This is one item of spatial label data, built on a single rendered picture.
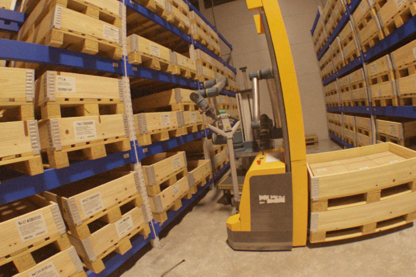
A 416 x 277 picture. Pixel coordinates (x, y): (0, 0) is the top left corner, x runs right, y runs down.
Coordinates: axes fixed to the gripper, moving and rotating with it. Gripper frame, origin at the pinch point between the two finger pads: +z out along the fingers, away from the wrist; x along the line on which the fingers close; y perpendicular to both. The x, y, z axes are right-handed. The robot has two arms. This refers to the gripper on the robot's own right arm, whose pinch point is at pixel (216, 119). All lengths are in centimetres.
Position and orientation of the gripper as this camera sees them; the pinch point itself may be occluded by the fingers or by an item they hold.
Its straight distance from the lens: 219.5
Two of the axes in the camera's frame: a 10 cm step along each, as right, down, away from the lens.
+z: 6.6, 7.5, 0.1
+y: 6.5, -5.8, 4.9
